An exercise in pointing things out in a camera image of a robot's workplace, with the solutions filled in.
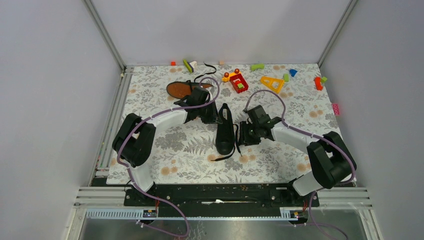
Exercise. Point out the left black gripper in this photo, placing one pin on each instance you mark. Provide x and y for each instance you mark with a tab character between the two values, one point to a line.
214	118

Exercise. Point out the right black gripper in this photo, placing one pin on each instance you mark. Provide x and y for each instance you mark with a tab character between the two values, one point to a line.
244	139

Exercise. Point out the black sneaker with laces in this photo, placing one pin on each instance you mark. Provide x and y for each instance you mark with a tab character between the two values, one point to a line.
226	141

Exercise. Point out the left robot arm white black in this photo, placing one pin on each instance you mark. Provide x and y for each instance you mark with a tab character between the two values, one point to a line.
134	140

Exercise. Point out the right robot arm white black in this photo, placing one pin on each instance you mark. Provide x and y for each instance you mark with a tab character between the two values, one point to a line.
330	160

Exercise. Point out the floral patterned table mat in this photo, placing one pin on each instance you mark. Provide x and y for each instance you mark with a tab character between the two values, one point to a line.
184	154

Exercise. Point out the overturned shoe orange sole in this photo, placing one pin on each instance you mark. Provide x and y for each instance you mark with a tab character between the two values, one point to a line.
180	89

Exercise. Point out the red duplo block assembly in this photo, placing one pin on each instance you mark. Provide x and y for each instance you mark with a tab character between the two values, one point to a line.
237	80

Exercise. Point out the green purple white toy blocks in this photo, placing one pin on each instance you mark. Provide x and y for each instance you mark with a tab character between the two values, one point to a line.
190	65

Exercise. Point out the green curved toy block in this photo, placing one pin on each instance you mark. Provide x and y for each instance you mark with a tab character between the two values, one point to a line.
257	66

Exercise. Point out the small green toy block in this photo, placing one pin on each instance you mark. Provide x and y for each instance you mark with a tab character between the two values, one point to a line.
286	77

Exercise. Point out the blue toy block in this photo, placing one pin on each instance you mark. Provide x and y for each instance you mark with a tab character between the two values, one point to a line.
293	72

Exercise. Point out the red and green toy blocks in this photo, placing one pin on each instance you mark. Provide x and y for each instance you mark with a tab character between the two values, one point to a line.
319	82

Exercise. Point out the pink lego brick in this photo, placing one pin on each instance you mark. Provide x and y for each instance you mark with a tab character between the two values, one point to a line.
336	109

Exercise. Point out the yellow triangular toy frame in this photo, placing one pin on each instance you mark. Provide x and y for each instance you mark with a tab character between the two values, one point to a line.
273	84

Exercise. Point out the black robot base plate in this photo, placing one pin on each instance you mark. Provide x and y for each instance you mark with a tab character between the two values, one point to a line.
217	202

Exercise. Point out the aluminium frame rails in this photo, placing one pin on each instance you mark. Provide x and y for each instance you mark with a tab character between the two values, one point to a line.
88	71

